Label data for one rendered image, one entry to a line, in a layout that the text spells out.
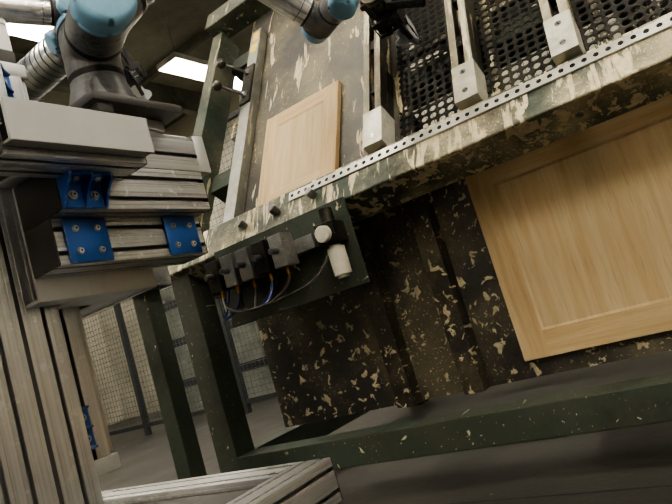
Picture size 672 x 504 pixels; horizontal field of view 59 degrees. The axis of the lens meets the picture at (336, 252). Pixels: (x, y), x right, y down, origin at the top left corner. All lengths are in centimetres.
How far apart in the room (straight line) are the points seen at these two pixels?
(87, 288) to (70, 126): 36
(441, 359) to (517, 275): 34
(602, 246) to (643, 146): 26
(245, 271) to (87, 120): 73
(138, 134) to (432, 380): 112
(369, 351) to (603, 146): 90
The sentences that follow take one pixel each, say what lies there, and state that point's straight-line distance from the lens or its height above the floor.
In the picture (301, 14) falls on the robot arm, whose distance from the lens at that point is 171.
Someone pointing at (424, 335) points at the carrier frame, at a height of 38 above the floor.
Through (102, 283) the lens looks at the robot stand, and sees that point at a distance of 131.
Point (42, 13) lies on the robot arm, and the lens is 201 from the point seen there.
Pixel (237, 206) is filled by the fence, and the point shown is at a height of 95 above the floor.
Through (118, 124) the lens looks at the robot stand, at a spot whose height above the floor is 93.
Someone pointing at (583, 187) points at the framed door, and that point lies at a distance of 164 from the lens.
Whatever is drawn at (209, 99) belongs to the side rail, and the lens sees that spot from 252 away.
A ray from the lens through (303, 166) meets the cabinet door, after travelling 186.
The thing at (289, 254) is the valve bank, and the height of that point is 70.
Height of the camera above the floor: 48
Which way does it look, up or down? 7 degrees up
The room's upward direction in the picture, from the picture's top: 17 degrees counter-clockwise
